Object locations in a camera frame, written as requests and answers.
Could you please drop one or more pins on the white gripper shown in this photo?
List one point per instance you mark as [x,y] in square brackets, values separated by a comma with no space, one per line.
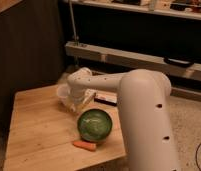
[80,97]

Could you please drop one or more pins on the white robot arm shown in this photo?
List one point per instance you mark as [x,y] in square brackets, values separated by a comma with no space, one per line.
[144,120]

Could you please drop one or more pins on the green bowl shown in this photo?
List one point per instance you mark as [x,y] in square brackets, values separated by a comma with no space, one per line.
[94,125]

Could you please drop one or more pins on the blue white rectangular box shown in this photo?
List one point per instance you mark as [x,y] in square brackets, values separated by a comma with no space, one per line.
[105,99]

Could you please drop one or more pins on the orange carrot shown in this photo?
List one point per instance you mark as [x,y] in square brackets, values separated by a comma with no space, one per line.
[84,145]

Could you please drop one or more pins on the vertical metal pole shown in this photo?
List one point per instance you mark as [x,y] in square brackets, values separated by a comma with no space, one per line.
[75,36]

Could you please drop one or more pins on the upper shelf with clutter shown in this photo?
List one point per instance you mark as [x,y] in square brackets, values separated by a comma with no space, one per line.
[152,7]

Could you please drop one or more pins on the metal shelf rail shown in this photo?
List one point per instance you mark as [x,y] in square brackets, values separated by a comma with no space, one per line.
[131,59]

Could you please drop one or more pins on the black handle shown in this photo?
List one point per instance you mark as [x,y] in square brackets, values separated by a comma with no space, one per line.
[183,64]

